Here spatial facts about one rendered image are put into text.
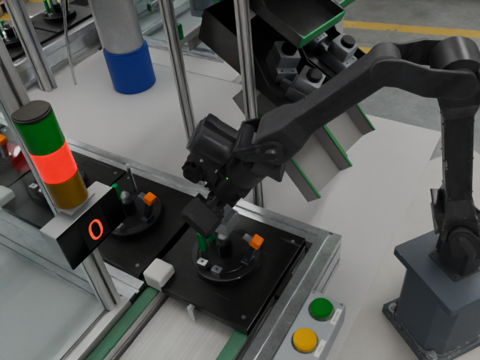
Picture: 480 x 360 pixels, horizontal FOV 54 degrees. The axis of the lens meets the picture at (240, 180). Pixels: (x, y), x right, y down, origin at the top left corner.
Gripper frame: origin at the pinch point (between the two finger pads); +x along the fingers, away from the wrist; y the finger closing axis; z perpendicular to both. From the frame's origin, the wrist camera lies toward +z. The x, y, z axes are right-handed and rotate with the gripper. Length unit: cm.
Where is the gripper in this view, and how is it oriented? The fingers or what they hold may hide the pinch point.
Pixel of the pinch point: (213, 201)
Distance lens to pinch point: 85.3
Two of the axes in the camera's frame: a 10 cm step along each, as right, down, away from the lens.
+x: -4.5, 4.1, 7.9
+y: -5.2, 6.1, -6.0
